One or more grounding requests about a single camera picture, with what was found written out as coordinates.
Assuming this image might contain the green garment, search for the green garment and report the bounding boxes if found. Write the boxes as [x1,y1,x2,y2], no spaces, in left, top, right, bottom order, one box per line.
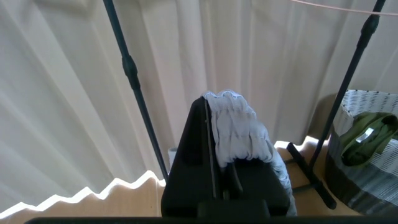
[340,111,398,167]

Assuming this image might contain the beige curtain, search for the beige curtain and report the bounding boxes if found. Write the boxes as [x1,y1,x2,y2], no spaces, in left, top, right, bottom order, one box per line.
[0,0,398,219]

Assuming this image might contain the black clothes rack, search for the black clothes rack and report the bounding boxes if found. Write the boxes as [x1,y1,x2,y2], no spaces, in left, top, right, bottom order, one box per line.
[102,0,387,210]

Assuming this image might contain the white laundry basket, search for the white laundry basket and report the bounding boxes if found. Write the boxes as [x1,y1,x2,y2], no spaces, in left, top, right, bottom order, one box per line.
[324,89,398,216]

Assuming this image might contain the pink clothes hanger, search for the pink clothes hanger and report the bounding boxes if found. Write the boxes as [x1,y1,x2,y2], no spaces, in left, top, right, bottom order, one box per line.
[289,0,398,17]

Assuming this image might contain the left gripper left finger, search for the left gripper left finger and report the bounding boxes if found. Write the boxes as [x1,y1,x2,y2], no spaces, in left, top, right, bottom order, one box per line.
[160,96,219,218]

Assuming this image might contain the pale grey shorts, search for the pale grey shorts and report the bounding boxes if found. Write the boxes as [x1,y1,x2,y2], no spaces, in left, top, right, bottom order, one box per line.
[202,89,298,217]

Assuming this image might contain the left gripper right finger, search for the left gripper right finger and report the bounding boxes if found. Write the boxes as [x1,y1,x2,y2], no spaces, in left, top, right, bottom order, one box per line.
[206,101,291,218]

